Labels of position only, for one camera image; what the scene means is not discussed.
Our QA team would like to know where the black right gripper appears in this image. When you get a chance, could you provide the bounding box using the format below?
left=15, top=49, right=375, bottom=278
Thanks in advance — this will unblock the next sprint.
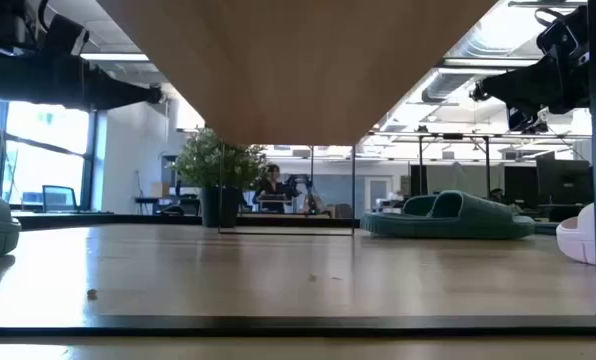
left=480, top=19, right=591, bottom=116

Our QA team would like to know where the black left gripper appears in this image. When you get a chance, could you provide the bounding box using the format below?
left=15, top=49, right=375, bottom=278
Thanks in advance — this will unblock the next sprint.
left=0, top=52, right=152, bottom=112

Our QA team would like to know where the pink rubber slide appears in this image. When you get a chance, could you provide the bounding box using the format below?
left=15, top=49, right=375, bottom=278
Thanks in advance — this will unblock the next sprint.
left=556, top=202, right=596, bottom=266

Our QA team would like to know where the ceiling light strip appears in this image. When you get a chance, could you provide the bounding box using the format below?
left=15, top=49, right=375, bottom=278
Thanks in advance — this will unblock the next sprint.
left=79, top=51, right=151, bottom=63

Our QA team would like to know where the black computer monitor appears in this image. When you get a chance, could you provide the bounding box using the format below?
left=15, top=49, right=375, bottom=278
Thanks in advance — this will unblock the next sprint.
left=536, top=158, right=594, bottom=205

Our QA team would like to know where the potted plant in black pot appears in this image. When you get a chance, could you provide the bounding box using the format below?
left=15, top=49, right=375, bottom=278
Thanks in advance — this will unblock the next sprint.
left=169, top=127, right=268, bottom=229

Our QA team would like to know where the black office chair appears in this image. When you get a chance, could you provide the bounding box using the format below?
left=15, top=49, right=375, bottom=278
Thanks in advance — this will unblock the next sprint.
left=41, top=184, right=78, bottom=213

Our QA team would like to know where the person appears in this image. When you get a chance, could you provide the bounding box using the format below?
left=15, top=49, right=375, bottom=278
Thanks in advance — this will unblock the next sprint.
left=254, top=163, right=293, bottom=215

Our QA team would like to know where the grey ventilation duct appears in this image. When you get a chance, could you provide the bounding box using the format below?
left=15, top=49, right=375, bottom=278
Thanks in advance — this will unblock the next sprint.
left=421, top=29, right=479, bottom=104

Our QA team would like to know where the black metal rig frame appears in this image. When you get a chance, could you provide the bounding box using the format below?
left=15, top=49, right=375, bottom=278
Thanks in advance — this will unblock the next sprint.
left=367, top=130, right=593, bottom=197

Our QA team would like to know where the wooden shelf with black frame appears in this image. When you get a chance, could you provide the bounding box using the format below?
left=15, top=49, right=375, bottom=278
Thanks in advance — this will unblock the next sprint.
left=0, top=0, right=596, bottom=337

